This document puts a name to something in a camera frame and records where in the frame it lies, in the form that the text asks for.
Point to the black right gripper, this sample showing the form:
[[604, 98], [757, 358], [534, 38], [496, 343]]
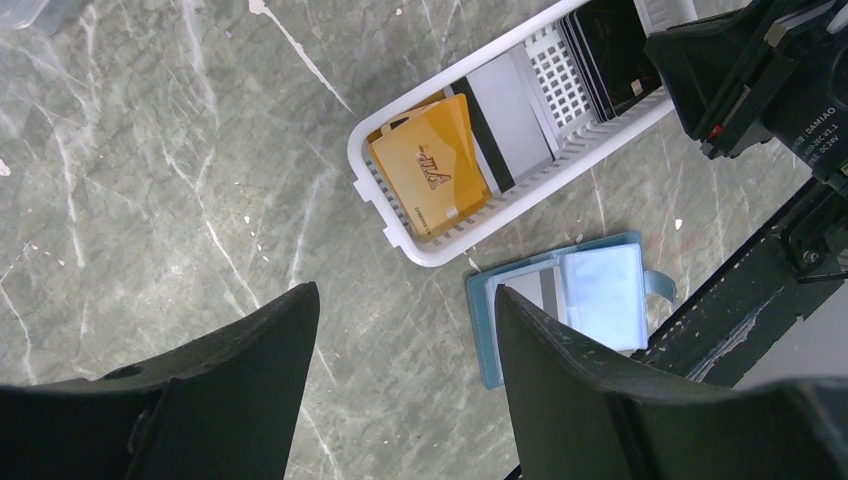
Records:
[[770, 70]]

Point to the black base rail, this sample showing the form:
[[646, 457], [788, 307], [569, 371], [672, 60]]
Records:
[[781, 275]]

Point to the white plastic basket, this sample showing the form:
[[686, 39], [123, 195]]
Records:
[[585, 141]]

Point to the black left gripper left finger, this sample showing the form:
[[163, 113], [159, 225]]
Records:
[[223, 406]]

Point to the clear plastic screw box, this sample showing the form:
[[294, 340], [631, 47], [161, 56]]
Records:
[[46, 16]]

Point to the white striped credit card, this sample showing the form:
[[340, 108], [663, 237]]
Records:
[[542, 286]]

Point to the blue card holder wallet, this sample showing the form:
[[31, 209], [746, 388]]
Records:
[[606, 286]]

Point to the black credit card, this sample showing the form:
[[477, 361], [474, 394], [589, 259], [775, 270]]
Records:
[[606, 41]]

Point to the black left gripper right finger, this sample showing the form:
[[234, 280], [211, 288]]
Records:
[[580, 410]]

